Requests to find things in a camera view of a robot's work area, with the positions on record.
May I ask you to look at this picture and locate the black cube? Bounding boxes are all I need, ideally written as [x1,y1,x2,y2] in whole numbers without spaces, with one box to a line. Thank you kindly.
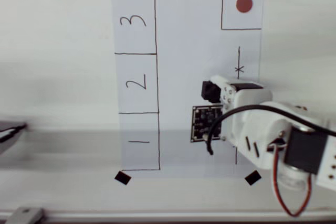
[201,79,223,103]

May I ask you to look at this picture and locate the white paper sheet with markings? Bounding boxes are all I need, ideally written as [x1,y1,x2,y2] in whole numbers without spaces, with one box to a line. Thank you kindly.
[109,0,264,179]

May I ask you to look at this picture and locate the black tape piece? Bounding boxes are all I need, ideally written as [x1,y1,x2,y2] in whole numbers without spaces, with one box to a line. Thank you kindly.
[244,170,263,186]
[114,170,132,186]

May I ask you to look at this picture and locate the red round sticker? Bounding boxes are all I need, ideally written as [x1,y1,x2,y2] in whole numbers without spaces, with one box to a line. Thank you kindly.
[235,0,254,14]

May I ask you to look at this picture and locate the black and white flat device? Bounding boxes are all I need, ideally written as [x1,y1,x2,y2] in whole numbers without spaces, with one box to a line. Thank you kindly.
[0,120,28,156]

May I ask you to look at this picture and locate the grey metal clamp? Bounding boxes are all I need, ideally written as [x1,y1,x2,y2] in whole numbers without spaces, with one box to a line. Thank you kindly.
[5,207,47,224]

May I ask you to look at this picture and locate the black cable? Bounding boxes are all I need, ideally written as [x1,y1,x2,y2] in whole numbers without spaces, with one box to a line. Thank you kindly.
[203,104,336,156]

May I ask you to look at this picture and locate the black camera circuit board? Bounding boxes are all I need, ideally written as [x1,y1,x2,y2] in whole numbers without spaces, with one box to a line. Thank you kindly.
[191,105,224,143]

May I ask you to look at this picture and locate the red cable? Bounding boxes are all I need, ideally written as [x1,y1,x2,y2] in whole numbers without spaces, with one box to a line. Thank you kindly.
[270,140,313,218]

